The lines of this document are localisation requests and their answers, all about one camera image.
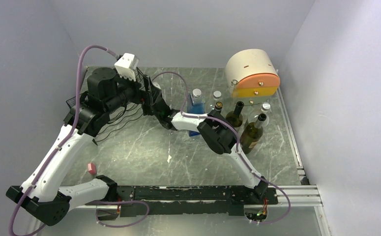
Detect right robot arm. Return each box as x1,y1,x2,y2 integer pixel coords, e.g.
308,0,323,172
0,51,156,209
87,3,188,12
143,95,278,205

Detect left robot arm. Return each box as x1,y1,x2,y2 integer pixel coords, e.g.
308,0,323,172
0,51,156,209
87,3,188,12
6,67,157,226

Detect dark green wine bottle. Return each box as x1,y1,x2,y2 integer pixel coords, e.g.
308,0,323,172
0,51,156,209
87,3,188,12
225,101,244,131

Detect tall clear empty bottle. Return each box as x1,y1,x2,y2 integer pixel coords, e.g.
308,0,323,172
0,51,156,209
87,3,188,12
228,80,239,98

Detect olive green wine bottle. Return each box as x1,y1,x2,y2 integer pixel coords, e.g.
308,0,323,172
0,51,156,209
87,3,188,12
240,113,267,154

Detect clear bottle silver cap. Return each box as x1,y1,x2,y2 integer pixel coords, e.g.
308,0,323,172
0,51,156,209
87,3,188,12
244,102,271,128

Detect round clear flask silver cap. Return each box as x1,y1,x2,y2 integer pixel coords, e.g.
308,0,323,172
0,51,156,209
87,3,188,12
206,90,222,112

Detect pink eraser block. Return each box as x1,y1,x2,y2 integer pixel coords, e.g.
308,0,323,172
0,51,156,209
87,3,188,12
87,162,97,176

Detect cream round bread box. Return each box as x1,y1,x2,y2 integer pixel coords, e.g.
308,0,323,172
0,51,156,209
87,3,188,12
225,49,280,101

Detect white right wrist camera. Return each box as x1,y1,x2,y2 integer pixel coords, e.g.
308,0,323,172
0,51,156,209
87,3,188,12
152,82,161,90

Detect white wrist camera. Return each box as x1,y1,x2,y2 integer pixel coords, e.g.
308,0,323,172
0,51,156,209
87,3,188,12
152,82,161,90
114,53,139,82

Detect black wire wine rack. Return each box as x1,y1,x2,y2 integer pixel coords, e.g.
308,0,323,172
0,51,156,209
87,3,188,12
66,66,155,146

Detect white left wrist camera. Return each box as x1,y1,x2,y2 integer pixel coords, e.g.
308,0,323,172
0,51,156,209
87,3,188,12
114,53,139,82

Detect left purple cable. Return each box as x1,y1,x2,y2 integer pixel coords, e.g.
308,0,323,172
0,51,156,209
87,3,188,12
8,45,119,236

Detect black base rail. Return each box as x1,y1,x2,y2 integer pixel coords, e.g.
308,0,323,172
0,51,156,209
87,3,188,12
89,177,279,218

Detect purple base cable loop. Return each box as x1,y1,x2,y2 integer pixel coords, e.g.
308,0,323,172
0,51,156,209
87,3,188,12
95,199,150,229

